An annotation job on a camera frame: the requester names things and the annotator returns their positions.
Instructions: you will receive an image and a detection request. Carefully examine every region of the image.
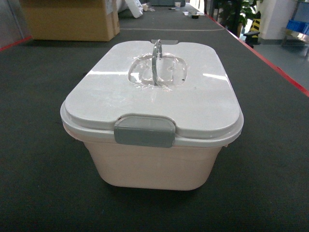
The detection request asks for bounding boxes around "white box lid grey latch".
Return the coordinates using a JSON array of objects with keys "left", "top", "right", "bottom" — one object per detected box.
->
[{"left": 60, "top": 41, "right": 244, "bottom": 147}]

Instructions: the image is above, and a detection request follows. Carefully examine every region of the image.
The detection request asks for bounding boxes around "pink plastic storage box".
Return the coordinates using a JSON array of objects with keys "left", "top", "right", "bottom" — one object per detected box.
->
[{"left": 64, "top": 123, "right": 222, "bottom": 190}]

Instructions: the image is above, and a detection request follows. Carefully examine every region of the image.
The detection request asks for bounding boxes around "brown cardboard box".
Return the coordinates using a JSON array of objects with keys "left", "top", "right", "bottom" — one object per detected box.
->
[{"left": 20, "top": 0, "right": 120, "bottom": 42}]

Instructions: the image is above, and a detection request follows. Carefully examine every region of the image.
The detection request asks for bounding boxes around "white paper cup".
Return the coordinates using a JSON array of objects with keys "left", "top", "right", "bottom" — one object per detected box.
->
[{"left": 174, "top": 2, "right": 181, "bottom": 11}]

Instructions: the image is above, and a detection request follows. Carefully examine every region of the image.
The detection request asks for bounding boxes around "black office chair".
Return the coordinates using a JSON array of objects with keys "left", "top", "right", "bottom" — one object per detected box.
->
[{"left": 243, "top": 31, "right": 260, "bottom": 48}]

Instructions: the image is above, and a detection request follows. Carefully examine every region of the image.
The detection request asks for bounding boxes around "potted green plant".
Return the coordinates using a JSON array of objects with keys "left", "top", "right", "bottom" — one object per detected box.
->
[{"left": 217, "top": 0, "right": 257, "bottom": 37}]

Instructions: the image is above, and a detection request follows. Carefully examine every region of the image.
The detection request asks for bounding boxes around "yellow black striped bollard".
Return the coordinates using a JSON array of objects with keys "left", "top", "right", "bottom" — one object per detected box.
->
[{"left": 249, "top": 11, "right": 261, "bottom": 32}]

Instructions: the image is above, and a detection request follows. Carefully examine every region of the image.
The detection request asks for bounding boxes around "stainless steel roller rack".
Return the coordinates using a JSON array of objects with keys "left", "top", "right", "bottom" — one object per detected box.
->
[{"left": 281, "top": 0, "right": 309, "bottom": 46}]

